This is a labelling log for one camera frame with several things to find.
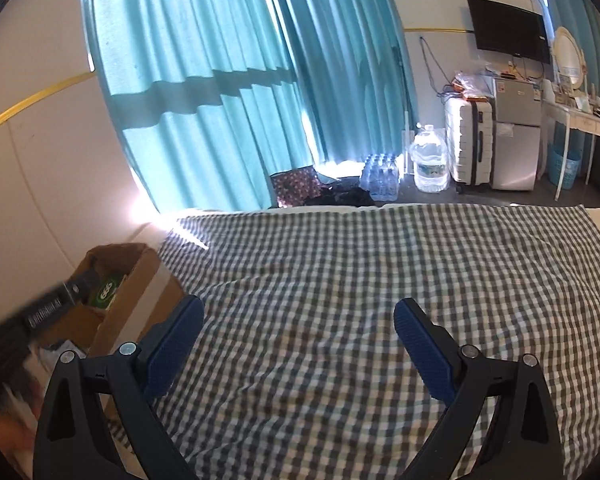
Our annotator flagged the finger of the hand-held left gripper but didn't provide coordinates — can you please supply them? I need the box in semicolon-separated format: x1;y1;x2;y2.
62;267;103;306

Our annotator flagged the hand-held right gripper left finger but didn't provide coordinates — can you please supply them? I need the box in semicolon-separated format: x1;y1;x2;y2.
32;295;206;480

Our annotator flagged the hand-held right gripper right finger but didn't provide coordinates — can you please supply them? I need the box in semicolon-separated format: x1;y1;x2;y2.
393;297;563;480

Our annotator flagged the green white medicine box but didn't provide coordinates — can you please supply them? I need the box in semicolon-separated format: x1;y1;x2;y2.
87;275;131;311

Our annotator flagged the brown cardboard box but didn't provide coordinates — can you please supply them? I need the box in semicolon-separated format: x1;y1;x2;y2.
30;242;186;461

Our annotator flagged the green white checkered blanket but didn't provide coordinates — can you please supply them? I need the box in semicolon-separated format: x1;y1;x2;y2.
115;205;600;480

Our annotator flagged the dark cloth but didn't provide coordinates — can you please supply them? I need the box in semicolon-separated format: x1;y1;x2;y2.
302;185;378;208

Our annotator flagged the pack of water bottles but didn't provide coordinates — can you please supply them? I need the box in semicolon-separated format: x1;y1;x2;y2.
360;152;403;201

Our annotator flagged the large clear water jug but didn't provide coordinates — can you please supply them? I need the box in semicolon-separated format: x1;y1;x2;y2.
410;122;451;193

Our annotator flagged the dark dotted bag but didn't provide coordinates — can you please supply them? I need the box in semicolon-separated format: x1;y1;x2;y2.
270;165;326;208

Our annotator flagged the white suitcase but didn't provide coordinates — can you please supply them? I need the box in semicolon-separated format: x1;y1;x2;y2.
445;97;496;193

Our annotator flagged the blue plastic basket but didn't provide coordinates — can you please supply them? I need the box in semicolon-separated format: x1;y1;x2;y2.
547;145;583;191

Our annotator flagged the silver mini fridge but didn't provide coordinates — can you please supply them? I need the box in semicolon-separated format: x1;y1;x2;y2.
492;77;543;191

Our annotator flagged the wide teal window curtain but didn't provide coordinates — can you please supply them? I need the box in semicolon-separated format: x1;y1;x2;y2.
80;0;321;211

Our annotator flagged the clear plastic bag pile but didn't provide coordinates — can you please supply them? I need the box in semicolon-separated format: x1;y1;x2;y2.
450;72;496;101

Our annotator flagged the white dressing table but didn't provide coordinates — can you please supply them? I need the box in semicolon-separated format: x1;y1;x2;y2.
540;80;600;201

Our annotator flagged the narrow teal window curtain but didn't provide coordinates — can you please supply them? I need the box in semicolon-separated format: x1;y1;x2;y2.
272;0;418;168

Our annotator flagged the white oval mirror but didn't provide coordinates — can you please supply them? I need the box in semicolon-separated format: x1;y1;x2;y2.
552;27;586;93

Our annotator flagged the teal side curtain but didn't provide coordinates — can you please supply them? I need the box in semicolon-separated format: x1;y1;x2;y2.
530;0;600;91

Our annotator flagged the black wall cable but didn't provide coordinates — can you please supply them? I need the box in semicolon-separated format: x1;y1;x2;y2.
420;35;446;96

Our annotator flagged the black wall television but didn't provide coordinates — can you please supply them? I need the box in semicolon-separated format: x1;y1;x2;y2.
466;0;552;65

